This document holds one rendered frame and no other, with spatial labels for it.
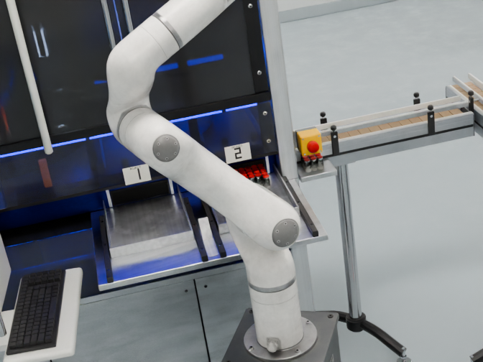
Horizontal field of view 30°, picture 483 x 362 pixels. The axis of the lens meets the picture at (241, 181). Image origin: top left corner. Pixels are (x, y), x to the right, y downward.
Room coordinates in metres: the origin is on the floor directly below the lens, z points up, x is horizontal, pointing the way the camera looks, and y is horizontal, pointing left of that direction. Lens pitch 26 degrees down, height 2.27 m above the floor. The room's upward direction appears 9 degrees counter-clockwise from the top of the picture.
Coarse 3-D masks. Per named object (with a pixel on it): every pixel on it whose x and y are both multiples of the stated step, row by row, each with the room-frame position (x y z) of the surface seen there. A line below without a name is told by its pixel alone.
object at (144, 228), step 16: (112, 208) 2.72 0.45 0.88; (128, 208) 2.70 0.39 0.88; (144, 208) 2.68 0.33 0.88; (160, 208) 2.67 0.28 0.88; (176, 208) 2.65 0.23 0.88; (112, 224) 2.61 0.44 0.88; (128, 224) 2.59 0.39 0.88; (144, 224) 2.57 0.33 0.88; (160, 224) 2.56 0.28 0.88; (176, 224) 2.54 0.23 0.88; (112, 240) 2.50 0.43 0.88; (128, 240) 2.49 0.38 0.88; (144, 240) 2.47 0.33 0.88; (160, 240) 2.41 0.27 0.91; (176, 240) 2.42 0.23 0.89; (192, 240) 2.43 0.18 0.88; (112, 256) 2.39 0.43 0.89
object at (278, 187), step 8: (272, 176) 2.78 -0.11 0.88; (280, 176) 2.70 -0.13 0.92; (272, 184) 2.72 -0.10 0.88; (280, 184) 2.71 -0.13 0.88; (280, 192) 2.65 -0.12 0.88; (288, 192) 2.59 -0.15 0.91; (288, 200) 2.59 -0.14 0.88; (296, 208) 2.47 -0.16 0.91; (216, 216) 2.55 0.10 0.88; (216, 224) 2.48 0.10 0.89; (224, 224) 2.44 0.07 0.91; (224, 232) 2.44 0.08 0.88
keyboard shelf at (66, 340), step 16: (80, 272) 2.47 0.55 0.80; (64, 288) 2.39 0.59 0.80; (80, 288) 2.39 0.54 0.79; (16, 304) 2.34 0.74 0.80; (64, 304) 2.30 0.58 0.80; (64, 320) 2.21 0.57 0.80; (64, 336) 2.13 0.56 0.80; (32, 352) 2.08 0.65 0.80; (48, 352) 2.06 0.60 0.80; (64, 352) 2.06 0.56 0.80
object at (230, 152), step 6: (240, 144) 2.71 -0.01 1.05; (246, 144) 2.72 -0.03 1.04; (228, 150) 2.71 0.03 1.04; (234, 150) 2.71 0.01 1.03; (246, 150) 2.71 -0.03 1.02; (228, 156) 2.71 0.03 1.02; (234, 156) 2.71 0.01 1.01; (240, 156) 2.71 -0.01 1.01; (246, 156) 2.71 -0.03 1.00; (228, 162) 2.71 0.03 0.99
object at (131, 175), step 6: (126, 168) 2.66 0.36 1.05; (132, 168) 2.67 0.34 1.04; (138, 168) 2.67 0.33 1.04; (144, 168) 2.67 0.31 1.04; (126, 174) 2.66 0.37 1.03; (132, 174) 2.66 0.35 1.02; (144, 174) 2.67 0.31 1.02; (126, 180) 2.66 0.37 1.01; (132, 180) 2.66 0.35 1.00; (138, 180) 2.67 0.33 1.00; (144, 180) 2.67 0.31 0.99
